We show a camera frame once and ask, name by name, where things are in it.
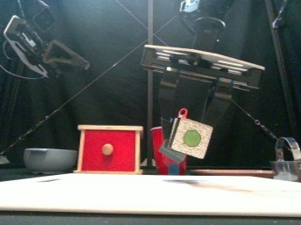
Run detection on toy sushi roll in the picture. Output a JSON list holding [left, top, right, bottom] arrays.
[[157, 117, 215, 164]]

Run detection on pink square plate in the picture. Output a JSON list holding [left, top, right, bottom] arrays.
[[189, 169, 275, 178]]

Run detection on white cutting board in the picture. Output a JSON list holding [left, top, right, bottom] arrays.
[[0, 172, 301, 218]]

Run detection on red plastic cup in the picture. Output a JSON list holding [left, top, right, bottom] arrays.
[[149, 126, 188, 176]]

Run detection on wooden box with red drawer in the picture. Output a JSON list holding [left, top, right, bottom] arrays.
[[72, 124, 144, 175]]

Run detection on pale grey plastic jug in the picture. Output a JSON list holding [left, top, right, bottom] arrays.
[[22, 148, 78, 174]]

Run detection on grey metal frame pole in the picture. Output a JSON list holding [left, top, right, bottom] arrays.
[[145, 0, 155, 170]]

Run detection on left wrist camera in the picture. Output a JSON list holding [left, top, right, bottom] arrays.
[[16, 0, 56, 33]]

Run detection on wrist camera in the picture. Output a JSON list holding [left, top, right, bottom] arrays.
[[179, 0, 201, 14], [16, 0, 56, 33]]

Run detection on thin steel bracing wire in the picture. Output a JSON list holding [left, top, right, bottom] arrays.
[[113, 0, 279, 141], [0, 12, 183, 156]]

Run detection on black metal frame bar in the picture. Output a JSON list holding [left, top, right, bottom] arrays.
[[263, 0, 298, 139]]

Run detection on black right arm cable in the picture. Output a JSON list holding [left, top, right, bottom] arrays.
[[192, 16, 228, 32]]

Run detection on metal frame clamp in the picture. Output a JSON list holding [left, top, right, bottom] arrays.
[[271, 0, 288, 30]]

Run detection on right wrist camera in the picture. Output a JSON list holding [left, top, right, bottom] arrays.
[[179, 0, 201, 14]]

